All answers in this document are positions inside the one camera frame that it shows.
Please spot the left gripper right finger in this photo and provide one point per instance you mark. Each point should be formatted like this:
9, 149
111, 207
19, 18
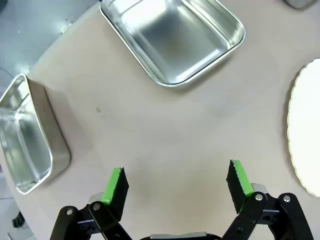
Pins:
237, 185

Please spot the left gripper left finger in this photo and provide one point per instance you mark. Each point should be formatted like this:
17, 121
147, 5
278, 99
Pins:
117, 185

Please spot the steel rectangular container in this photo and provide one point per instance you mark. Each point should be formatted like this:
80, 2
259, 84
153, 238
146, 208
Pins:
47, 140
172, 42
300, 3

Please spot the white scalloped plate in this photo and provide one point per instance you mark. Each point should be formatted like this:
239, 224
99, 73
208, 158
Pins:
307, 130

